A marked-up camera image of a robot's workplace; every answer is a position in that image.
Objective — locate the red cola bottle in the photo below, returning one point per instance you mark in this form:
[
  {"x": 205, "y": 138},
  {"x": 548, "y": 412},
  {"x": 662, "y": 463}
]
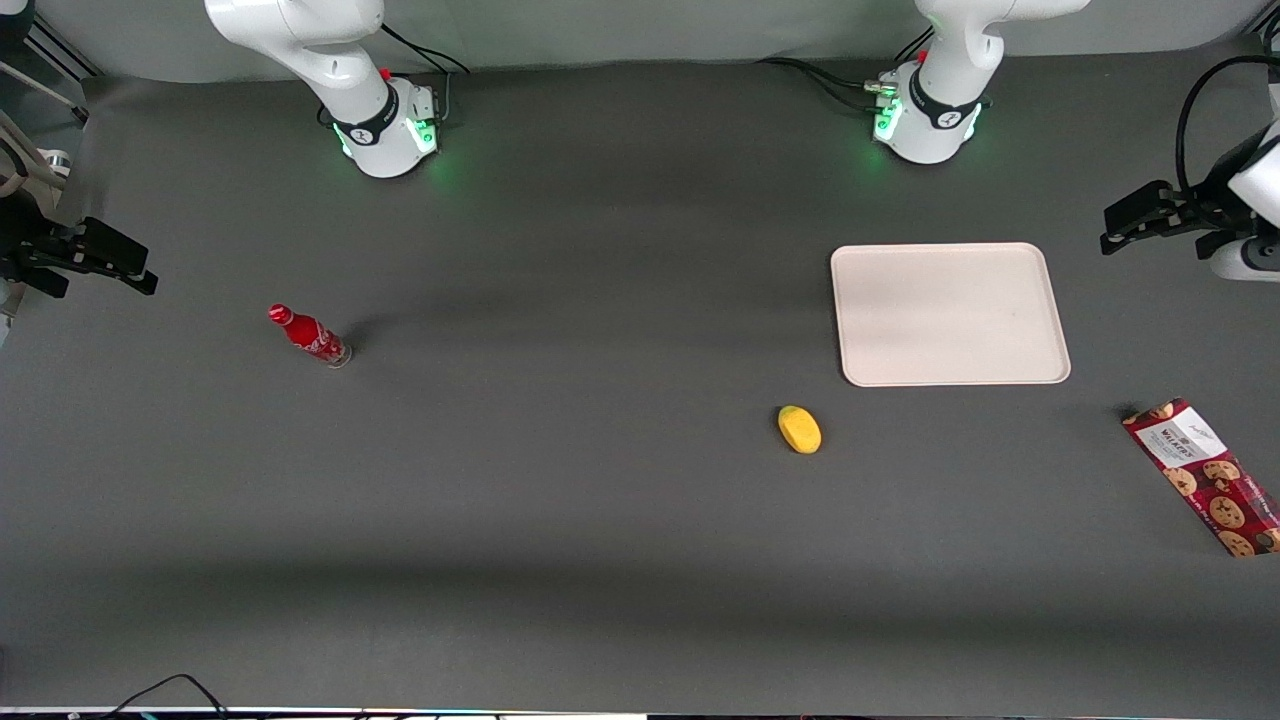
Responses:
[{"x": 308, "y": 335}]

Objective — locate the beige plastic tray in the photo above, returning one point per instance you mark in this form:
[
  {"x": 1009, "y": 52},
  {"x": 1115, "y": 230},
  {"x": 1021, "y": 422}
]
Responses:
[{"x": 950, "y": 315}]

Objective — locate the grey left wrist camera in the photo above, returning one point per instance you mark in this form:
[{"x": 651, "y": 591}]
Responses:
[{"x": 1245, "y": 260}]

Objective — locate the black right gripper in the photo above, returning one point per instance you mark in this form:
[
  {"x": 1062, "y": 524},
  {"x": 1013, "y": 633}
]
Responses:
[{"x": 22, "y": 243}]

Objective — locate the red tartan cookie box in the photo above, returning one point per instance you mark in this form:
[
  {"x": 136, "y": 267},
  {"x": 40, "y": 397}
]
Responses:
[{"x": 1205, "y": 470}]

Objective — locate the yellow mango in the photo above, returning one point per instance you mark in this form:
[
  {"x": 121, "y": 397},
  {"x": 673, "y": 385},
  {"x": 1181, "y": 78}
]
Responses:
[{"x": 800, "y": 430}]

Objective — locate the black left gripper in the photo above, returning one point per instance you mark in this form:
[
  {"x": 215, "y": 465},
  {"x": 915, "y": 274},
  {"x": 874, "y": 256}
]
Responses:
[{"x": 1211, "y": 213}]

